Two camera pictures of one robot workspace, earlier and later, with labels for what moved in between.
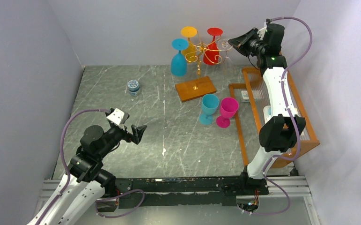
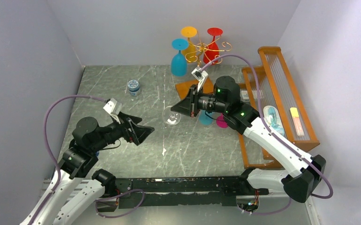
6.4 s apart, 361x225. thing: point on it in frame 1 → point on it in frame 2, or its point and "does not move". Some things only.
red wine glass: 211,54 does not move
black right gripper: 250,44 → 193,102
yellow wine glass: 190,32 does not move
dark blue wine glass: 179,63 does not move
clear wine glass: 228,68 → 170,117
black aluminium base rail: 182,191 does not move
